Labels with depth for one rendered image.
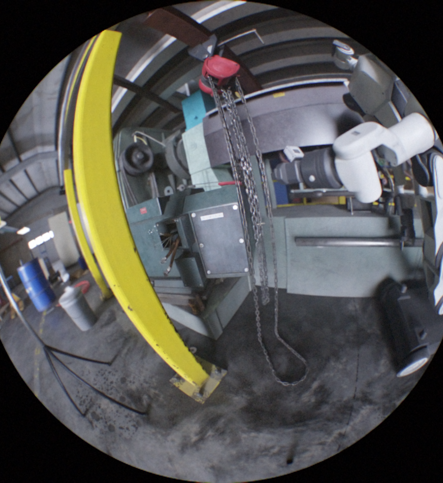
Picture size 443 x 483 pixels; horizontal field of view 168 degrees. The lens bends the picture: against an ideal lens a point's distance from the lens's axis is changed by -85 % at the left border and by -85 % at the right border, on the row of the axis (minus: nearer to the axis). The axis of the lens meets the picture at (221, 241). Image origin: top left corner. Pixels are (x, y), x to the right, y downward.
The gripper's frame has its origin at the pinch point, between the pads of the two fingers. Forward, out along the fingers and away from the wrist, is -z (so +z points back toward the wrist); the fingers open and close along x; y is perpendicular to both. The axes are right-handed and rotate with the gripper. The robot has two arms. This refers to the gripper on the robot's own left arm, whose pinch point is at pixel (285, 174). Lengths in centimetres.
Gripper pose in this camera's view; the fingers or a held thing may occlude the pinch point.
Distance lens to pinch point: 46.2
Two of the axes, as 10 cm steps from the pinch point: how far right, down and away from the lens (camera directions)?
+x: 9.4, -2.8, 1.9
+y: -2.1, -9.3, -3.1
